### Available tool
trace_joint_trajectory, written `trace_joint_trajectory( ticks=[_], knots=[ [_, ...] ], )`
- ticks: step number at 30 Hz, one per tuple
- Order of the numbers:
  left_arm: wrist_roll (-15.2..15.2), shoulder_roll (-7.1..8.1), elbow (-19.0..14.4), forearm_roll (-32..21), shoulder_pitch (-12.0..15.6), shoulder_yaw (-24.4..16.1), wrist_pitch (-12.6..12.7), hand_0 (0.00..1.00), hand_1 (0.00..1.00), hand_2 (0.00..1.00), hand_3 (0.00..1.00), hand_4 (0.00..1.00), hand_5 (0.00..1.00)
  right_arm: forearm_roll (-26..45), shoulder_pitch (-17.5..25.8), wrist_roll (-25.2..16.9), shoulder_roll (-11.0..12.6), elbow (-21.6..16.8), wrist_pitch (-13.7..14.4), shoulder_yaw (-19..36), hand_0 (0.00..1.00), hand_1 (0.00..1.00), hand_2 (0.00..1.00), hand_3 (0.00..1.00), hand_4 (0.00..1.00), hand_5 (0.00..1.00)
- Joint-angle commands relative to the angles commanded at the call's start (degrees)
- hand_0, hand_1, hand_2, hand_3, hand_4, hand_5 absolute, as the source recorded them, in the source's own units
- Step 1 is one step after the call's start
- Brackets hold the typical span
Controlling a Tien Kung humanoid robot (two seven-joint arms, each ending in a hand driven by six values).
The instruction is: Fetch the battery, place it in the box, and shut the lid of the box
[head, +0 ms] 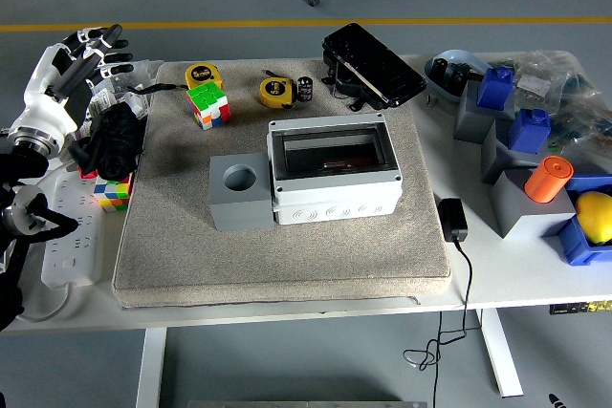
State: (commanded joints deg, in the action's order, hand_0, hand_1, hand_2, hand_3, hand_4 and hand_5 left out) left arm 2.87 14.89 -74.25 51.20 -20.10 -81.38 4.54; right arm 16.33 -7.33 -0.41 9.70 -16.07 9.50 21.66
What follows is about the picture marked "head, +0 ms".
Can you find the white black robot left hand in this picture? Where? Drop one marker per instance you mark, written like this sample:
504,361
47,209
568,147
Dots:
43,107

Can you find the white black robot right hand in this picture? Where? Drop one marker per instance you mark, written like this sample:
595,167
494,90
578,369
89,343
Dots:
557,401

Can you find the white electrical box clear lid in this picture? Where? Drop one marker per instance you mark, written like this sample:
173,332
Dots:
334,198

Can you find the white purple circuit breaker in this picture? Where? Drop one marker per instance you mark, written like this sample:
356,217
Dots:
100,102

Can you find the white table leg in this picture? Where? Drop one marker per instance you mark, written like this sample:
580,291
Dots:
150,370
502,360

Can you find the black cloth bundle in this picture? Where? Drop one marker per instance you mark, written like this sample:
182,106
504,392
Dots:
115,140

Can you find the small red item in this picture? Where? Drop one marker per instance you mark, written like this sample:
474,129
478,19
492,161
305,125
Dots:
86,174

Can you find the table control panel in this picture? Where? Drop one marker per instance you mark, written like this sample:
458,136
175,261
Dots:
564,309

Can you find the rubik's cube yellow face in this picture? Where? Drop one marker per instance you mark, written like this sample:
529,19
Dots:
112,193

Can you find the clear plastic bags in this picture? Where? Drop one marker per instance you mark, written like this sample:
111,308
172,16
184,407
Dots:
148,71

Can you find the white power strip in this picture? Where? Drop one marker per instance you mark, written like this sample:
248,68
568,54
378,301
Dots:
72,245

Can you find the blue storage bin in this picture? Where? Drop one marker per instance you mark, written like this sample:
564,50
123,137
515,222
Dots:
576,245

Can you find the yellow tape measure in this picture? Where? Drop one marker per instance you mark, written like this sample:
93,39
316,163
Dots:
275,90
201,74

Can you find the rubik's cube green face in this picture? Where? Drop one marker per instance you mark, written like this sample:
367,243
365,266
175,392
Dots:
205,102

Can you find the yellow lemon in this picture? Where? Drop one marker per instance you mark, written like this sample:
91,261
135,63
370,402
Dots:
595,217

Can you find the black power adapter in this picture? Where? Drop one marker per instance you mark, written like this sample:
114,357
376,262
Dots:
452,219

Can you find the grey holder block round hole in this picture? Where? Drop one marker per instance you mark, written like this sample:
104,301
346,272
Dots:
239,209

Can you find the black capacitor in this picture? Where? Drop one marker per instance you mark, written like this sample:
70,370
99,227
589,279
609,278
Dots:
458,78
305,88
439,70

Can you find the grey-brown mat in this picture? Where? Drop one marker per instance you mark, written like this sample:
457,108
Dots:
268,260

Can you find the blue bottle-shaped block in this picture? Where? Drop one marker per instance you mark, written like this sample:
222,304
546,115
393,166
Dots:
528,131
495,90

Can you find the small metal screw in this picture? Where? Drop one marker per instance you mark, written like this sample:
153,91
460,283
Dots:
432,100

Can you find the clear bags of parts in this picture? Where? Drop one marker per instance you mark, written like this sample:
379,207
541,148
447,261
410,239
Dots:
540,73

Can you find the black hard case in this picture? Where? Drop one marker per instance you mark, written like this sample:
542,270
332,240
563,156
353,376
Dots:
373,64

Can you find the light blue bowl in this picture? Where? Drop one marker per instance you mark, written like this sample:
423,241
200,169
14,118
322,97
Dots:
459,57

